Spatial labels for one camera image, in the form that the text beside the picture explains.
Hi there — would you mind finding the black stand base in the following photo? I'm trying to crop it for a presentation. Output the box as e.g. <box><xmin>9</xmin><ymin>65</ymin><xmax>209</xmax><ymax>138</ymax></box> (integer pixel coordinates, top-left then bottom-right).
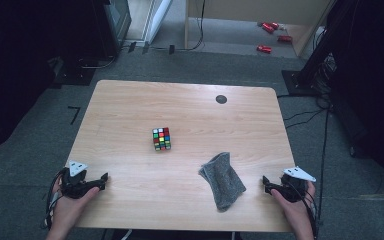
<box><xmin>48</xmin><ymin>55</ymin><xmax>98</xmax><ymax>89</ymax></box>

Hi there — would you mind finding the black metal stand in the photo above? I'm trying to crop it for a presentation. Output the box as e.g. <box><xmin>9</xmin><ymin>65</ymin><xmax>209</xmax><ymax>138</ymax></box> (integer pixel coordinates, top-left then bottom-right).
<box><xmin>281</xmin><ymin>0</ymin><xmax>361</xmax><ymax>98</ymax></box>

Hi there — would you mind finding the multicoloured puzzle cube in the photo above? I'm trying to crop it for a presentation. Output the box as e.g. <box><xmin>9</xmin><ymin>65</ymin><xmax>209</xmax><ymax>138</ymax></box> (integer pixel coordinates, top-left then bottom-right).
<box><xmin>151</xmin><ymin>127</ymin><xmax>172</xmax><ymax>152</ymax></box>

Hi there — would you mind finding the dark glass-fronted cabinet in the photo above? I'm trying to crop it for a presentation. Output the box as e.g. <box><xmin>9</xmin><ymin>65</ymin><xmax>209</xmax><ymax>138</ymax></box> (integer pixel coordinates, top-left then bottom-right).
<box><xmin>91</xmin><ymin>0</ymin><xmax>133</xmax><ymax>60</ymax></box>

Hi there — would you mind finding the grey cloth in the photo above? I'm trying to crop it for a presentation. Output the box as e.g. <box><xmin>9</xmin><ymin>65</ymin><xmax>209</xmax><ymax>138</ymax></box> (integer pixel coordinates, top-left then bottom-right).
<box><xmin>198</xmin><ymin>151</ymin><xmax>247</xmax><ymax>212</ymax></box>

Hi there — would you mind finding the thin black floor cable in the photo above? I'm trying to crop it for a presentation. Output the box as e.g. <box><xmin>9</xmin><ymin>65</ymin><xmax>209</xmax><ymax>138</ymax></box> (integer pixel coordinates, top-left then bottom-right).
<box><xmin>283</xmin><ymin>108</ymin><xmax>328</xmax><ymax>130</ymax></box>

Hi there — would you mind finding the person's right hand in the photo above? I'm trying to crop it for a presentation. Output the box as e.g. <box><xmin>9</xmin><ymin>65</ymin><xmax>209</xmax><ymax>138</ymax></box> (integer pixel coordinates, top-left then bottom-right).
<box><xmin>270</xmin><ymin>181</ymin><xmax>317</xmax><ymax>228</ymax></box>

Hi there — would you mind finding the dark curtain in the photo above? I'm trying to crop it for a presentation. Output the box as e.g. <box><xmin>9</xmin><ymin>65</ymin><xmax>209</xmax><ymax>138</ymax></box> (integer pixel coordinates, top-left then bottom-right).
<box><xmin>326</xmin><ymin>0</ymin><xmax>384</xmax><ymax>196</ymax></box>
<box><xmin>0</xmin><ymin>0</ymin><xmax>98</xmax><ymax>158</ymax></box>

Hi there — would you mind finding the person's left hand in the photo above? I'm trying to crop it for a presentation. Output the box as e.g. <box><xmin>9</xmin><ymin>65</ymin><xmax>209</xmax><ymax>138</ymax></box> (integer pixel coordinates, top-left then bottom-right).
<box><xmin>50</xmin><ymin>177</ymin><xmax>101</xmax><ymax>231</ymax></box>

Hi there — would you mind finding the person's dark clothing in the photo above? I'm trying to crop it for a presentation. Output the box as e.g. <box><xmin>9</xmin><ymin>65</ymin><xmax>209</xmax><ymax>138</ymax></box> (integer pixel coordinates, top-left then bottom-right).
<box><xmin>111</xmin><ymin>229</ymin><xmax>244</xmax><ymax>240</ymax></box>

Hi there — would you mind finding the long black floor cable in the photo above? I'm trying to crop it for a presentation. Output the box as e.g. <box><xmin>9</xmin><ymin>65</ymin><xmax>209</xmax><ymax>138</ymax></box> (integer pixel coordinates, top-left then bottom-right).
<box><xmin>314</xmin><ymin>108</ymin><xmax>332</xmax><ymax>231</ymax></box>

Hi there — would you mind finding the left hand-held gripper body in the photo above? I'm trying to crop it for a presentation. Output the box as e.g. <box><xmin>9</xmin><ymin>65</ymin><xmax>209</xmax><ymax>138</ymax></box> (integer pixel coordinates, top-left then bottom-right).
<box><xmin>59</xmin><ymin>160</ymin><xmax>96</xmax><ymax>200</ymax></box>

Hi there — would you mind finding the left hand-held gripper black cable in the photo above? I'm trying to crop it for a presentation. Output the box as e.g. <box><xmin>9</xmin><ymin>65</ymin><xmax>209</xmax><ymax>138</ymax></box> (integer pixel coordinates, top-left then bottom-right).
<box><xmin>40</xmin><ymin>167</ymin><xmax>68</xmax><ymax>231</ymax></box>

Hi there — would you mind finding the hand-held gripper black cable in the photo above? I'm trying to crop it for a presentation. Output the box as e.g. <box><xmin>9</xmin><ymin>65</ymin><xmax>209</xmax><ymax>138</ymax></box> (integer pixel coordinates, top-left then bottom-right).
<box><xmin>40</xmin><ymin>167</ymin><xmax>68</xmax><ymax>231</ymax></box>
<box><xmin>293</xmin><ymin>181</ymin><xmax>322</xmax><ymax>236</ymax></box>

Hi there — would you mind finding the right hand-held gripper black cable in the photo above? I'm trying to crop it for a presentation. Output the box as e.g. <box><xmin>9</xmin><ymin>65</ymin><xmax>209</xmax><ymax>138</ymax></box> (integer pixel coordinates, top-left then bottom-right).
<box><xmin>293</xmin><ymin>181</ymin><xmax>322</xmax><ymax>236</ymax></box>

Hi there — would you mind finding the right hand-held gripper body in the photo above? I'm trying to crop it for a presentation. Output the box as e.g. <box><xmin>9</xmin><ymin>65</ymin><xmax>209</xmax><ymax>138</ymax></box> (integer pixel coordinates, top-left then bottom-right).
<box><xmin>272</xmin><ymin>166</ymin><xmax>317</xmax><ymax>204</ymax></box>

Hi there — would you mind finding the white board panel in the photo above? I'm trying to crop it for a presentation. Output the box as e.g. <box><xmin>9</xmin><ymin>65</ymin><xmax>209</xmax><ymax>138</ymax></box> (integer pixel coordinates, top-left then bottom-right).
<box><xmin>144</xmin><ymin>0</ymin><xmax>174</xmax><ymax>45</ymax></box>

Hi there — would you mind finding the black hanging cable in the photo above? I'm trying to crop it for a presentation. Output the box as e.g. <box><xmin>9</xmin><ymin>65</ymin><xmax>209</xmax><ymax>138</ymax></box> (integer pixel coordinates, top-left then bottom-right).
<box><xmin>171</xmin><ymin>0</ymin><xmax>207</xmax><ymax>52</ymax></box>

